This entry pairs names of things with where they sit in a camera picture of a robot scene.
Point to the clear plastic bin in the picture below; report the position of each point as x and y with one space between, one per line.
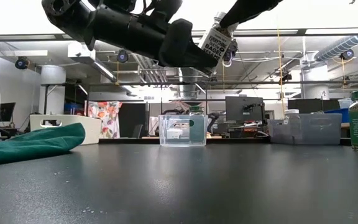
166 124

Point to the floral patterned cloth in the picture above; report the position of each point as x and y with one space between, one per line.
104 118

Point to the dark green cloth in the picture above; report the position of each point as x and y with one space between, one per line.
33 143

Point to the silver ventilation duct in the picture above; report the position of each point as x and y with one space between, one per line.
346 43

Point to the black table mat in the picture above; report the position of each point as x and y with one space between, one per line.
166 193

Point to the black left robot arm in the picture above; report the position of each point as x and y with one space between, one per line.
82 21

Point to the white plastic bin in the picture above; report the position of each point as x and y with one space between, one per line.
93 130

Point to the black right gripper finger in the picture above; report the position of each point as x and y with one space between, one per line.
247 9

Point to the white round column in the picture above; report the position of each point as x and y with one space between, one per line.
53 90

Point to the grey translucent plastic bin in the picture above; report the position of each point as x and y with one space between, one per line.
322 130

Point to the black monitor on arm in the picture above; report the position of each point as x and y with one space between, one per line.
244 109

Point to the blue storage tub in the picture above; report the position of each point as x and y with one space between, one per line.
337 113

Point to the black computer monitor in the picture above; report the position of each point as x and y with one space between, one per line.
5 112

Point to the black ceiling camera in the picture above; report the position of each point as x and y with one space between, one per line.
233 49
347 54
122 56
21 63

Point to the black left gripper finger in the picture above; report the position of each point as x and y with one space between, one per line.
205 59

